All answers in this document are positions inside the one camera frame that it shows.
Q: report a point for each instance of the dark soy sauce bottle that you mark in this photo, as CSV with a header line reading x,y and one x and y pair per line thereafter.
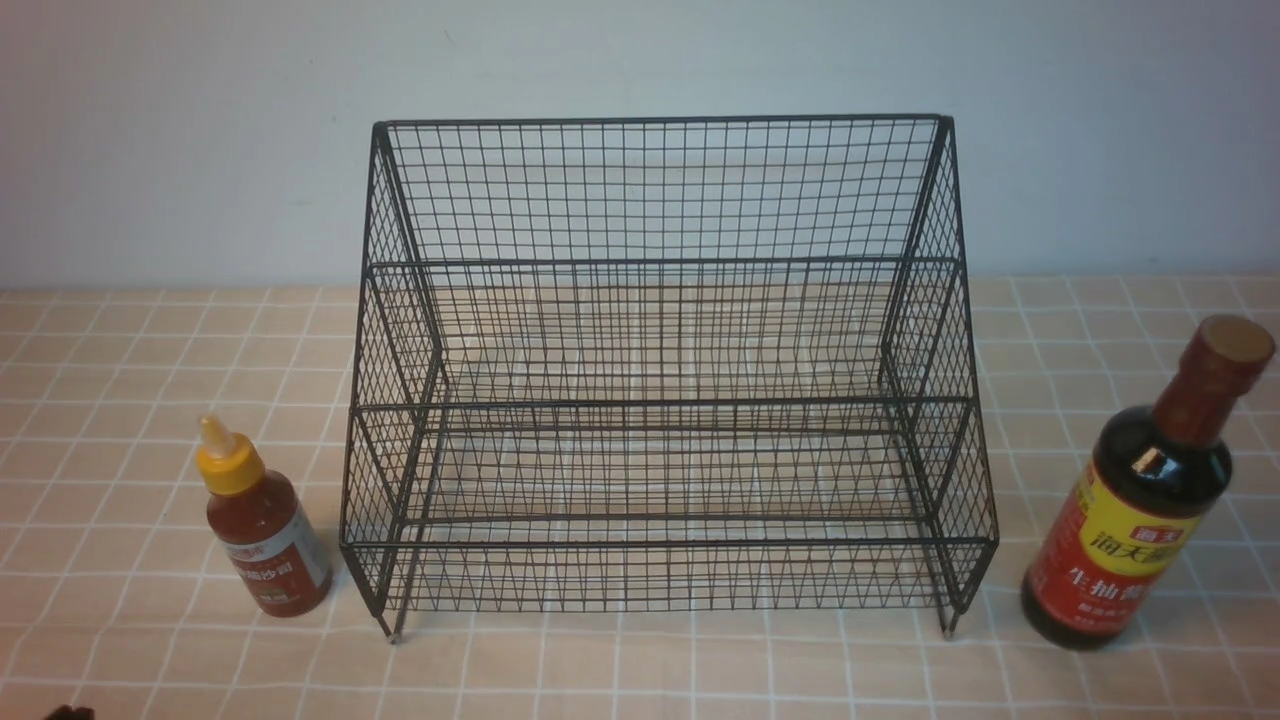
x,y
1155,472

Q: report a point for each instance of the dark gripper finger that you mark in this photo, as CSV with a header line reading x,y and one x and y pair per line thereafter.
x,y
69,712

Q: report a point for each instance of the red sauce bottle yellow cap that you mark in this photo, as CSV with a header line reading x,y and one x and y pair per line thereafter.
x,y
261,524

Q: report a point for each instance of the black wire mesh shelf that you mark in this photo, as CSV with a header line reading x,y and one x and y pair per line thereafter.
x,y
665,364

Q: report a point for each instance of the peach checkered tablecloth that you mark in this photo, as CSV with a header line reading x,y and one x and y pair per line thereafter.
x,y
117,597

